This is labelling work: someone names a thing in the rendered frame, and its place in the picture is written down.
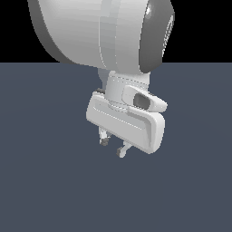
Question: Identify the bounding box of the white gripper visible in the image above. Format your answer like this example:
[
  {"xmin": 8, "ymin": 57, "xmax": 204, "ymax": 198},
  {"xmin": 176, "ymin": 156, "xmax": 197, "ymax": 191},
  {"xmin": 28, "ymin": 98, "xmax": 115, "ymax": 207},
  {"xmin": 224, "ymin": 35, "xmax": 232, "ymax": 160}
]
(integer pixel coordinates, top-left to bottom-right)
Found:
[{"xmin": 85, "ymin": 85, "xmax": 169, "ymax": 159}]

